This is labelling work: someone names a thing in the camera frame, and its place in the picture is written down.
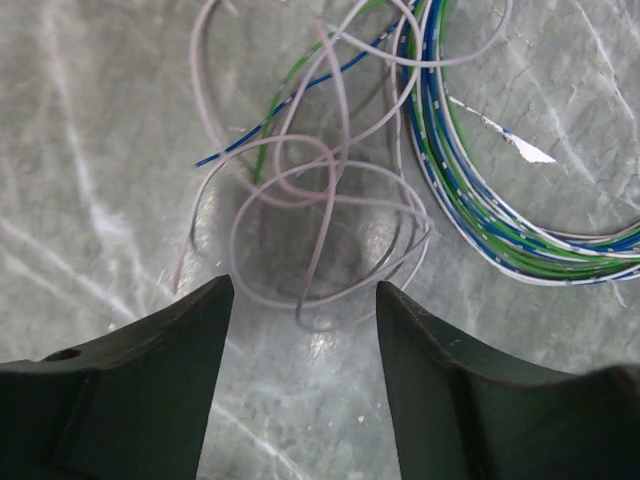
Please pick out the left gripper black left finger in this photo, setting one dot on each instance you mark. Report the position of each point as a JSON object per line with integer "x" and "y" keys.
{"x": 132, "y": 404}

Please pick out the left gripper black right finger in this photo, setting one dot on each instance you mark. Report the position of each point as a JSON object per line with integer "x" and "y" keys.
{"x": 462, "y": 409}

